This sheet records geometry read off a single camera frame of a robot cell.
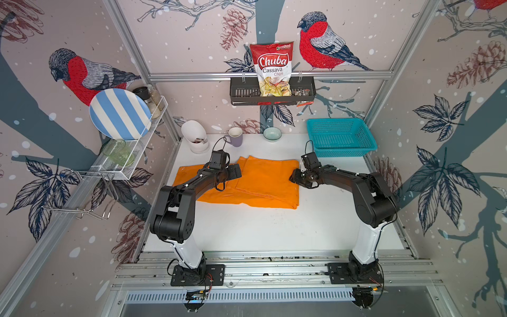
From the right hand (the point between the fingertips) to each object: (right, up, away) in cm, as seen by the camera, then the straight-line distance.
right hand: (291, 178), depth 100 cm
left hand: (-28, +6, -3) cm, 29 cm away
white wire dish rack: (-69, +8, -35) cm, 78 cm away
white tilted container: (-53, +24, +9) cm, 59 cm away
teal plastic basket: (+35, +23, +22) cm, 47 cm away
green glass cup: (-67, +14, -31) cm, 75 cm away
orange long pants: (-15, -1, -5) cm, 16 cm away
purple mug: (-31, +22, +11) cm, 39 cm away
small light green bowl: (-9, +25, +19) cm, 32 cm away
